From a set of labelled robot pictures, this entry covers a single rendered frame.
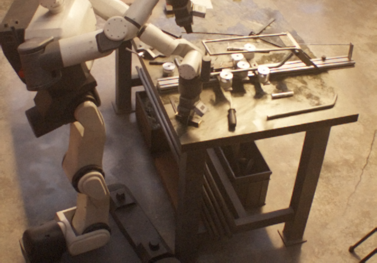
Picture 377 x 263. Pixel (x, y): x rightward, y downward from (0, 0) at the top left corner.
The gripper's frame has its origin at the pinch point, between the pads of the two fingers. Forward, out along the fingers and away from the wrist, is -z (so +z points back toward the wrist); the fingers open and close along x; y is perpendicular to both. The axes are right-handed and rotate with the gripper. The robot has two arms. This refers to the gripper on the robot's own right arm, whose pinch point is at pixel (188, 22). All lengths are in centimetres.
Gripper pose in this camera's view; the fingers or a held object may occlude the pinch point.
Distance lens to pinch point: 232.1
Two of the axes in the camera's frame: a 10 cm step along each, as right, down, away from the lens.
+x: 0.7, -7.4, 6.7
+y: -9.6, 1.4, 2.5
